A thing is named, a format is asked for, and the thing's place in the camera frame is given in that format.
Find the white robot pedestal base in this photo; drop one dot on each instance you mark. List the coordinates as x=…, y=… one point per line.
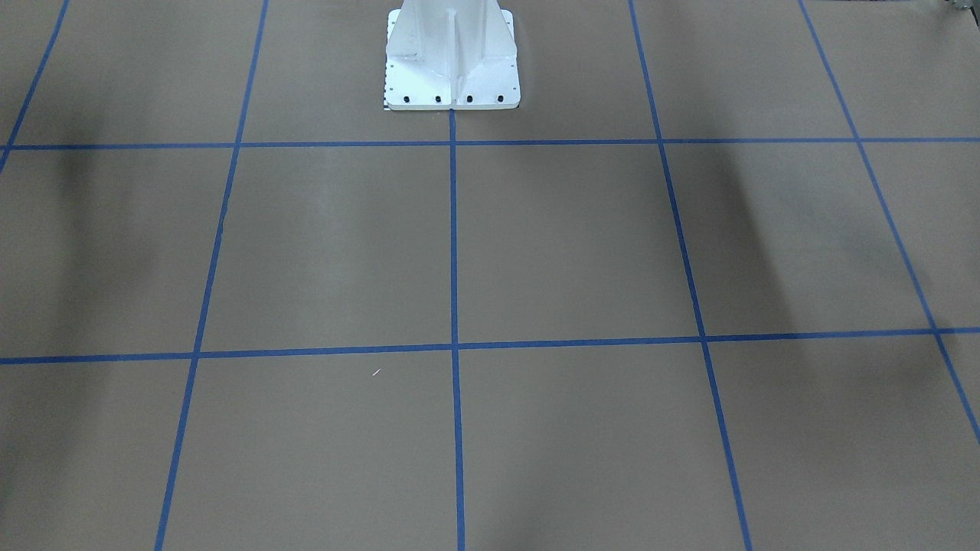
x=451, y=55

